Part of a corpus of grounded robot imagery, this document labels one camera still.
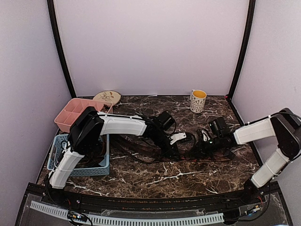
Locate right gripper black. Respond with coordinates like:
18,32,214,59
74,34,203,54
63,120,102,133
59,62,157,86
189,135,223,158

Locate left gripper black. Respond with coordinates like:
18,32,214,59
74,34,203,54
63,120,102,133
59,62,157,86
152,130,181,161

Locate brown red patterned tie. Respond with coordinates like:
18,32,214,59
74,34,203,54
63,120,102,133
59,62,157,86
111,135,236,164

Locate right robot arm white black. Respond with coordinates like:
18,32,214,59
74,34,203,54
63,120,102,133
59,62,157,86
196,108,301,204

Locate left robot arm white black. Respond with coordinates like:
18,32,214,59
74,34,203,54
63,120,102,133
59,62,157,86
48,107,180,205

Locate white mug yellow inside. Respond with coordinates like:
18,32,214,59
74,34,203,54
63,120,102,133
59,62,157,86
190,89,207,113

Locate blue perforated plastic basket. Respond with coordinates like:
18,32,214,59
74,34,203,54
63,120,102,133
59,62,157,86
47,134,110,177

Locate rolled tie in tray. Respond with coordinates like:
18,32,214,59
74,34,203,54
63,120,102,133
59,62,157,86
101,105,111,113

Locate beige floral plate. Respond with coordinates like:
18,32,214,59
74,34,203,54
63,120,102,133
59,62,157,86
93,90,121,105

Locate pink divided organizer tray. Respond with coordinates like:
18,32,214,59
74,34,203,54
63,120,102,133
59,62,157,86
54,98,113,133

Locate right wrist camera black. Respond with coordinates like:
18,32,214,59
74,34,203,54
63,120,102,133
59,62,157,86
208,117,230,137

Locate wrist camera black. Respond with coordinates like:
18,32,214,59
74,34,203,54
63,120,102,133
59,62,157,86
208,117,230,137
155,111,192,145

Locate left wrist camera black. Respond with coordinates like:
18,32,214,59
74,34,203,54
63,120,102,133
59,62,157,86
155,111,192,145

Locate black front rail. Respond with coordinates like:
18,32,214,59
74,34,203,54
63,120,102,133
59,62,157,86
28,183,280,212

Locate white slotted cable duct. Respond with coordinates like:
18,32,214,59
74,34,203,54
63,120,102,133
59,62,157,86
30,201,224,226

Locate right black frame post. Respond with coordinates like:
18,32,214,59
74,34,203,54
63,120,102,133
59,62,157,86
228,0,256,98

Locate black frame post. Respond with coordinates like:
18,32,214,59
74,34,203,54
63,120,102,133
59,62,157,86
228,0,256,98
47,0,77,98

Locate left black frame post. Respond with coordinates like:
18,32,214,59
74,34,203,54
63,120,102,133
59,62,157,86
47,0,77,98

